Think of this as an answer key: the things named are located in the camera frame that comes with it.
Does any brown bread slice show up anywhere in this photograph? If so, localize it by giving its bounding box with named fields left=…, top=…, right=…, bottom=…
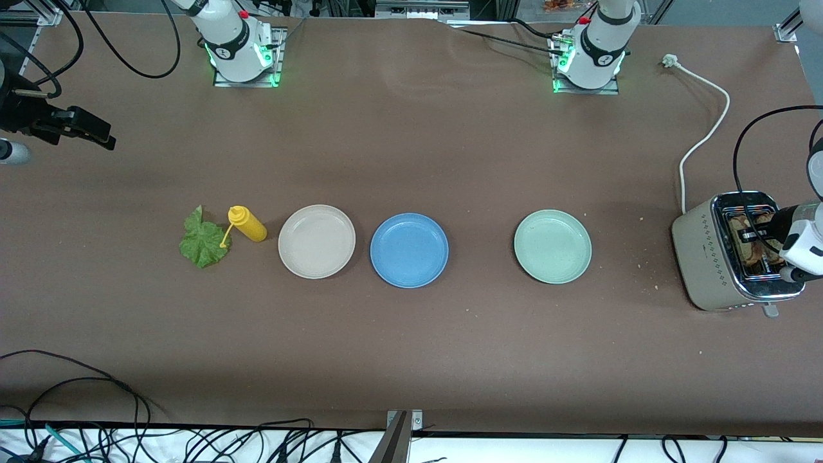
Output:
left=752, top=212, right=782, bottom=264
left=732, top=214, right=766, bottom=266

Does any green lettuce leaf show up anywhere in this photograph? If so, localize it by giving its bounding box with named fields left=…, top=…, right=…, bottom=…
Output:
left=179, top=206, right=231, bottom=269

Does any yellow squeeze bottle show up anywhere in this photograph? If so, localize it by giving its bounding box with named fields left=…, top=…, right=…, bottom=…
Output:
left=220, top=206, right=267, bottom=249

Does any mint green plate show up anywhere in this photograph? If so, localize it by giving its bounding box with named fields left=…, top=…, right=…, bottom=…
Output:
left=514, top=210, right=592, bottom=284

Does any beige plate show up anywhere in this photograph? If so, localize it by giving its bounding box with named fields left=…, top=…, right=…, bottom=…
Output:
left=278, top=204, right=356, bottom=280

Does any blue plate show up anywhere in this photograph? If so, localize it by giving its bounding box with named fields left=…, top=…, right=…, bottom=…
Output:
left=370, top=213, right=449, bottom=289

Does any beige chrome toaster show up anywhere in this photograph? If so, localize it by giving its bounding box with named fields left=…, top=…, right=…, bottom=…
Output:
left=671, top=191, right=806, bottom=318

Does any grey metal box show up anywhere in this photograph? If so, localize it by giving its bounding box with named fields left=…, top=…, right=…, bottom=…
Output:
left=375, top=0, right=471, bottom=20

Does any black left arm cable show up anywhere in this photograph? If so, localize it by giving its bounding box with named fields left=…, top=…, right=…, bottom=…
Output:
left=733, top=106, right=823, bottom=255

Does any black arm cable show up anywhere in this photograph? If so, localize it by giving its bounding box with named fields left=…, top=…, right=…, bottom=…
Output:
left=733, top=106, right=823, bottom=255
left=0, top=0, right=182, bottom=100

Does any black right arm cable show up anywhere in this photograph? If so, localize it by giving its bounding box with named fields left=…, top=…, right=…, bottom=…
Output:
left=0, top=0, right=182, bottom=100

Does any aluminium frame profile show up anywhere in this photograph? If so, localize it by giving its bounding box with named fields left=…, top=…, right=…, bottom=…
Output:
left=775, top=0, right=808, bottom=43
left=0, top=0, right=62, bottom=26

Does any white toaster power cord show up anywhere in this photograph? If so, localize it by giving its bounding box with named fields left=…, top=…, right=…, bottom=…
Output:
left=662, top=54, right=731, bottom=215

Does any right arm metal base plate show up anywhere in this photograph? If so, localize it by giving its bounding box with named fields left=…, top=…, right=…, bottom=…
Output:
left=213, top=27, right=287, bottom=88

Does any long looped black cable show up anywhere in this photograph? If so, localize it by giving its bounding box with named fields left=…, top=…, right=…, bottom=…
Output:
left=0, top=350, right=152, bottom=444

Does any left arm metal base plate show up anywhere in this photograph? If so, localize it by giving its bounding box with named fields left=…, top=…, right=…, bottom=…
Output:
left=552, top=32, right=620, bottom=95

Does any teal cable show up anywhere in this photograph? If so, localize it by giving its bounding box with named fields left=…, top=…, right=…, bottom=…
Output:
left=0, top=419, right=87, bottom=463

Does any black base cable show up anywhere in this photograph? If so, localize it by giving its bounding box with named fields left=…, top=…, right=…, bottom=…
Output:
left=458, top=18, right=566, bottom=56

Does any grey aluminium bracket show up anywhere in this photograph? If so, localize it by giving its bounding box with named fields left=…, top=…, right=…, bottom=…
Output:
left=370, top=410, right=424, bottom=463

